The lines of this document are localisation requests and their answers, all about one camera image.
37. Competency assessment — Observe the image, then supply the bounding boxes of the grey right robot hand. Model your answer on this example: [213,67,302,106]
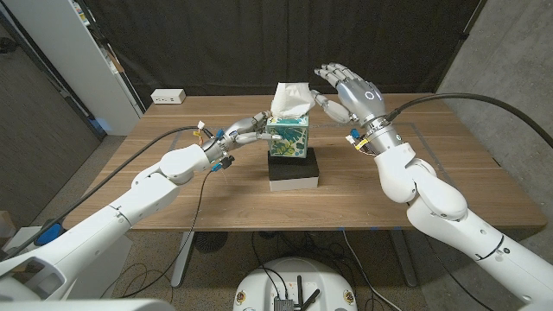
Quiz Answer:
[310,62,404,156]

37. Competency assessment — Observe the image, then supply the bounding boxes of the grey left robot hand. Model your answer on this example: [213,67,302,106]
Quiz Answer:
[200,110,283,164]

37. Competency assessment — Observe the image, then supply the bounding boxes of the teal floral tissue box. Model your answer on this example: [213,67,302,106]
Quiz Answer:
[265,114,310,159]

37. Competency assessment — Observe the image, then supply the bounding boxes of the white tissue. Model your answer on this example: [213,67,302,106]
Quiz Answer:
[270,81,316,120]

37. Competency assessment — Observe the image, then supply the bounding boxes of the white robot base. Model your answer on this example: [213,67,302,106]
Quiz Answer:
[232,257,359,311]

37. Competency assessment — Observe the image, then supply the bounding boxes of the black and white box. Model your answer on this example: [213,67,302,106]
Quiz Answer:
[267,148,321,193]

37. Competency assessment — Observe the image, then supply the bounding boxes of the white power strip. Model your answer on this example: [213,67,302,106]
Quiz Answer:
[149,88,188,105]

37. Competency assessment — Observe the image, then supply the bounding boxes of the black curtain backdrop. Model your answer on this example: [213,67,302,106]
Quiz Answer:
[81,0,483,109]

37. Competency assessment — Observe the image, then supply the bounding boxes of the black round floor fan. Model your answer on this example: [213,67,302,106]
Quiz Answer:
[193,231,229,254]

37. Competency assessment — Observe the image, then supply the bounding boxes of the white table leg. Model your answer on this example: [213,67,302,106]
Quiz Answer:
[170,231,195,289]

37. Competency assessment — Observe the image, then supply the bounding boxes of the grey table leg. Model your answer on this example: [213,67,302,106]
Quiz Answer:
[391,229,419,289]

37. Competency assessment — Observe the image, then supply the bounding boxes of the white cabinet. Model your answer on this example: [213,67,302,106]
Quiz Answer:
[2,0,146,136]

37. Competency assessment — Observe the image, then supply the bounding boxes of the blue foot pedal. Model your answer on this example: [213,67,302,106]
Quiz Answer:
[33,219,65,246]

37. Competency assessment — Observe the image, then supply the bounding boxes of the white robot head edge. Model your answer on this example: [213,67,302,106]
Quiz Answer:
[0,297,176,311]

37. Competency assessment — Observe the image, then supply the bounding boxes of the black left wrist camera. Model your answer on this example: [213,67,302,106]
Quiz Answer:
[210,154,236,173]

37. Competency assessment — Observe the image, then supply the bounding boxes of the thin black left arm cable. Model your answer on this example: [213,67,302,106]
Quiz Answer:
[101,168,216,300]

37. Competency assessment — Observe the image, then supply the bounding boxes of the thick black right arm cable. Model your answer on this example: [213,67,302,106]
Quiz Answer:
[386,92,553,149]

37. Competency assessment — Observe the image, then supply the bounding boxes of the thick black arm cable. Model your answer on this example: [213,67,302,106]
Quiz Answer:
[0,124,215,260]
[386,92,553,149]

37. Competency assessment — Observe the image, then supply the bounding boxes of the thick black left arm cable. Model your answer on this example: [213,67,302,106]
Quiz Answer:
[0,124,215,260]

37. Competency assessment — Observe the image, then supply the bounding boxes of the white floor cable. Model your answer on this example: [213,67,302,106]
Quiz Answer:
[340,228,403,311]

